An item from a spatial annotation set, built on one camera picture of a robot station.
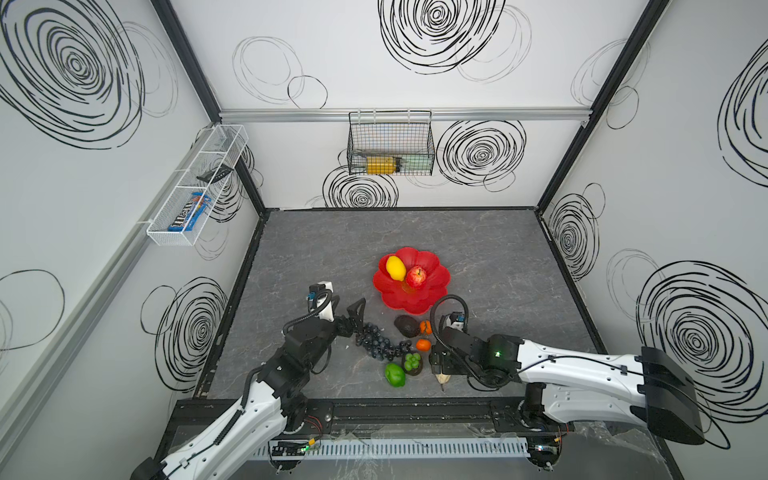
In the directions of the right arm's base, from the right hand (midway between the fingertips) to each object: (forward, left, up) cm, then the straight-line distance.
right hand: (437, 362), depth 78 cm
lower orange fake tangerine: (+4, +3, +1) cm, 5 cm away
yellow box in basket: (+47, +16, +28) cm, 57 cm away
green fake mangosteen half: (-1, +7, +1) cm, 7 cm away
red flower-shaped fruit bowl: (+21, +9, -3) cm, 24 cm away
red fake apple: (+26, +4, +1) cm, 26 cm away
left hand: (+12, +22, +12) cm, 28 cm away
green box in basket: (+47, +4, +29) cm, 55 cm away
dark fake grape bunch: (+4, +15, 0) cm, 16 cm away
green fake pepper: (-3, +11, -1) cm, 12 cm away
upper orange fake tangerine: (+10, +2, -1) cm, 10 cm away
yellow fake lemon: (+29, +11, +1) cm, 31 cm away
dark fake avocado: (+10, +8, -1) cm, 13 cm away
